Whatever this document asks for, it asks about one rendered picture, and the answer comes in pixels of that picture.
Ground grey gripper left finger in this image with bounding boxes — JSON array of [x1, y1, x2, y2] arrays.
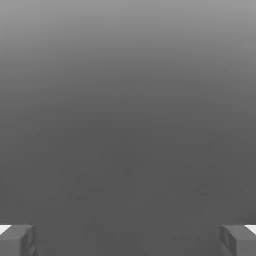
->
[[0, 224, 38, 256]]

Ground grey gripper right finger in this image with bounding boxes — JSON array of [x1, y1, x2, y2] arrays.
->
[[218, 224, 256, 256]]

